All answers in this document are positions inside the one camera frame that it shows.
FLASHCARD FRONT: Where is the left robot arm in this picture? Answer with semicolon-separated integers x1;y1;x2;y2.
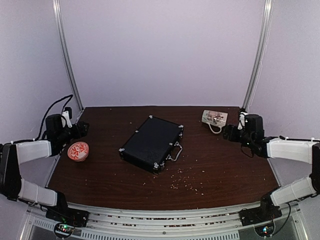
0;105;90;227

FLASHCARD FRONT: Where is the aluminium frame post right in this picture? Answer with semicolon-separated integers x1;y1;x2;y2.
241;0;274;112

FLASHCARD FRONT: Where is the white mug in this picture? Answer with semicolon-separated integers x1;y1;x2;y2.
201;110;228;134

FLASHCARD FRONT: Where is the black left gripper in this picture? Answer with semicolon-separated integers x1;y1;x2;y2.
57;120;89;144

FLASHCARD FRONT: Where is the aluminium frame post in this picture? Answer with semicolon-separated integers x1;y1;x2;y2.
52;0;84;111
241;0;274;112

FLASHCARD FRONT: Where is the red white patterned bowl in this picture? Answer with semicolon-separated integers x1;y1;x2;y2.
67;141;89;162

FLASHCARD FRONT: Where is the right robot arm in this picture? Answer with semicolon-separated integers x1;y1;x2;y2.
222;112;320;226

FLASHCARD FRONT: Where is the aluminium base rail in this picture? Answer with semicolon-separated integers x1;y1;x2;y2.
18;202;311;240

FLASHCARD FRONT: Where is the aluminium frame post left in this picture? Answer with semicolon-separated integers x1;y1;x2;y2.
52;0;84;111

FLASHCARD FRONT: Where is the black poker set case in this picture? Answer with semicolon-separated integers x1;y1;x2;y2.
118;115;184;175

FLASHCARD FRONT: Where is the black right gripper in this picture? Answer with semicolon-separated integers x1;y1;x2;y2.
221;123;253;148

